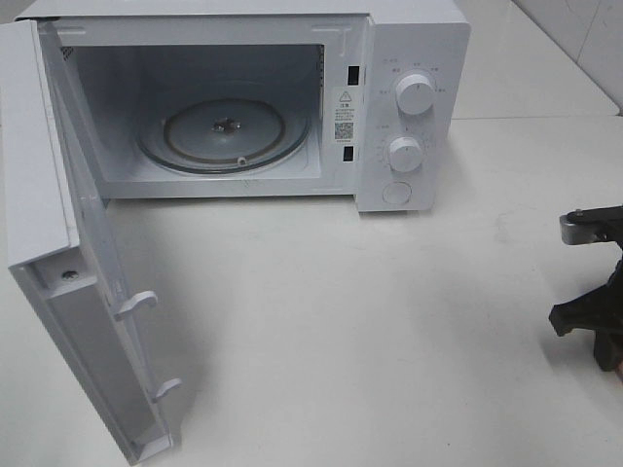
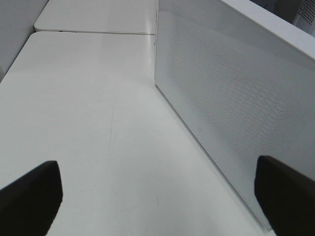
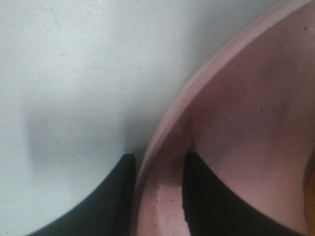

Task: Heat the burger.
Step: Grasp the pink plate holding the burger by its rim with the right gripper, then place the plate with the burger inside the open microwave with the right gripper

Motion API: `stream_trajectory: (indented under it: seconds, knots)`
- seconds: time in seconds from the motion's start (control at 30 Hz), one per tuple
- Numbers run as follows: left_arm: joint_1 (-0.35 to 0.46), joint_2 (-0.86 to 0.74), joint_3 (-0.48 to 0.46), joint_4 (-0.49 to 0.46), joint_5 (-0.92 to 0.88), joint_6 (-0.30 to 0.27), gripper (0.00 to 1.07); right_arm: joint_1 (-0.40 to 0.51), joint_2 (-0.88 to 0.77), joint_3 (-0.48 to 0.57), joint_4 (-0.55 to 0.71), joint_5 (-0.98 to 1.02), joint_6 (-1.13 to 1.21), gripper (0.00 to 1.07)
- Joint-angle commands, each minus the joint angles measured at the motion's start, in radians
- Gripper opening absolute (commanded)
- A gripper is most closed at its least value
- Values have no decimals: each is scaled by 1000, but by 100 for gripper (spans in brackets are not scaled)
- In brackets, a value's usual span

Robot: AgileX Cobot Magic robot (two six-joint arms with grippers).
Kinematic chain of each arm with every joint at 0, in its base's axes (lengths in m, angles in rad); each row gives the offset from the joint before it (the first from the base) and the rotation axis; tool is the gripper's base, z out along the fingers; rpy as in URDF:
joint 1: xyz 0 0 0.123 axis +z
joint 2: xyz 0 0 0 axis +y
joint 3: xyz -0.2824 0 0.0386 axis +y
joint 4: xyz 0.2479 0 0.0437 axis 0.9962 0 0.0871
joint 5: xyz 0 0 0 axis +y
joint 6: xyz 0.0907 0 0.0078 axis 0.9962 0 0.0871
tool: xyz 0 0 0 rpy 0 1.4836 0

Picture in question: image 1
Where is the white microwave door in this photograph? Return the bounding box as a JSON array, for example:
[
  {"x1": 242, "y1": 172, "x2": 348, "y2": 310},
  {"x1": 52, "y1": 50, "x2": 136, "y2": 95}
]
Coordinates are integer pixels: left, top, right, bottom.
[{"x1": 1, "y1": 19, "x2": 179, "y2": 464}]

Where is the white lower microwave knob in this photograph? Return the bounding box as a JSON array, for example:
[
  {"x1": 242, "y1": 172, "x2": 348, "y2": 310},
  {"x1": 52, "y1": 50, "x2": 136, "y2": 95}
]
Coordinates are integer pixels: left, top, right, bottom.
[{"x1": 387, "y1": 136, "x2": 424, "y2": 173}]

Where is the white warning label sticker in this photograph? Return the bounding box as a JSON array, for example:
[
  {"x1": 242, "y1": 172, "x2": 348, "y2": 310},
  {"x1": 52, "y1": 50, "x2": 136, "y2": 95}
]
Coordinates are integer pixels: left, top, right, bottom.
[{"x1": 330, "y1": 86, "x2": 361, "y2": 144}]

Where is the round white door release button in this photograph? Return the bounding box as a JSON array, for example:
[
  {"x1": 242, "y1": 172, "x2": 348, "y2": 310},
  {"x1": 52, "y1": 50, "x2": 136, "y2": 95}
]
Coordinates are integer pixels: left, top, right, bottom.
[{"x1": 383, "y1": 182, "x2": 412, "y2": 205}]

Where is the glass microwave turntable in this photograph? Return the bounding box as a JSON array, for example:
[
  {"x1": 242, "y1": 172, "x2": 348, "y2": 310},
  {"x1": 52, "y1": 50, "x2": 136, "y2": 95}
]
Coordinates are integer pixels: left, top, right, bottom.
[{"x1": 137, "y1": 97, "x2": 311, "y2": 175}]

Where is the white upper microwave knob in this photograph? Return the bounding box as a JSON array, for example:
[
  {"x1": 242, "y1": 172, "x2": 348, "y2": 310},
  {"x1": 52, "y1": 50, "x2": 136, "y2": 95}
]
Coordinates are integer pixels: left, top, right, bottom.
[{"x1": 395, "y1": 70, "x2": 436, "y2": 116}]

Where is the white microwave knob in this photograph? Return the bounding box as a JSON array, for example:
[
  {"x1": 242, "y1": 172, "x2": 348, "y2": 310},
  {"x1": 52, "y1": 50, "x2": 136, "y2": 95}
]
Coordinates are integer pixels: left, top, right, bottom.
[
  {"x1": 395, "y1": 70, "x2": 436, "y2": 116},
  {"x1": 387, "y1": 136, "x2": 424, "y2": 173}
]

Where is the white microwave oven body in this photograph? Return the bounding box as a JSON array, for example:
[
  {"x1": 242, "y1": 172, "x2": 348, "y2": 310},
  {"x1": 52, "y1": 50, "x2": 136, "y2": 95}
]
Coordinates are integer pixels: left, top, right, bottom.
[{"x1": 10, "y1": 1, "x2": 470, "y2": 212}]

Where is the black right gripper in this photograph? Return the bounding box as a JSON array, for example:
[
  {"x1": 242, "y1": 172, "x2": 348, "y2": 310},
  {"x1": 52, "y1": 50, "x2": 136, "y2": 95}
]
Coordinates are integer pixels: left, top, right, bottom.
[{"x1": 549, "y1": 205, "x2": 622, "y2": 372}]

